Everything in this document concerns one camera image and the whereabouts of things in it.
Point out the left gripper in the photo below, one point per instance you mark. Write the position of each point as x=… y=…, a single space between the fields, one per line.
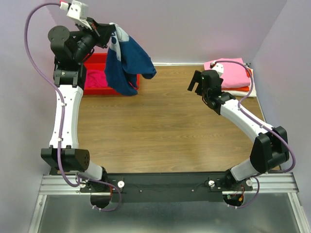
x=107 y=34

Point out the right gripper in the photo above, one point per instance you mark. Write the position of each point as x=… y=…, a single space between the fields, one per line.
x=199 y=82

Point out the dark blue t shirt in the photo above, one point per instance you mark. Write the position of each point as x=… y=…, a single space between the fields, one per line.
x=124 y=45

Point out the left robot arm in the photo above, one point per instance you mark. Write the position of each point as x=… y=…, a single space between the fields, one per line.
x=71 y=50

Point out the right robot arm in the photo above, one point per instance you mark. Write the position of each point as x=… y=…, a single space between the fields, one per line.
x=269 y=148

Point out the red plastic bin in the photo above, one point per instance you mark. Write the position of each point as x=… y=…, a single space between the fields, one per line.
x=108 y=74

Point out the folded pink t shirt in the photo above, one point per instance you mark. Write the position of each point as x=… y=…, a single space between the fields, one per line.
x=234 y=76

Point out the folded cream t shirt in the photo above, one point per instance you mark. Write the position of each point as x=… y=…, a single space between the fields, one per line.
x=253 y=93

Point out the magenta t shirt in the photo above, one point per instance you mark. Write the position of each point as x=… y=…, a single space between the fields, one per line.
x=95 y=79

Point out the folded orange t shirt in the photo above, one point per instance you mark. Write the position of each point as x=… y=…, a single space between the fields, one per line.
x=243 y=89

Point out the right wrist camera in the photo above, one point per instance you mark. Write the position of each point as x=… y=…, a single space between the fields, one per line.
x=219 y=68

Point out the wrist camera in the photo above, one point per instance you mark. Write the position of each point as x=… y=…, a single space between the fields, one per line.
x=219 y=68
x=77 y=11

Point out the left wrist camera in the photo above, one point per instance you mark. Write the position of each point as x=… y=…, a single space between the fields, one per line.
x=77 y=11

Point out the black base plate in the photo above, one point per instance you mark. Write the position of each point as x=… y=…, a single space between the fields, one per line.
x=105 y=194

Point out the aluminium rail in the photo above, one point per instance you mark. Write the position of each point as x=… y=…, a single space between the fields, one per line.
x=271 y=183

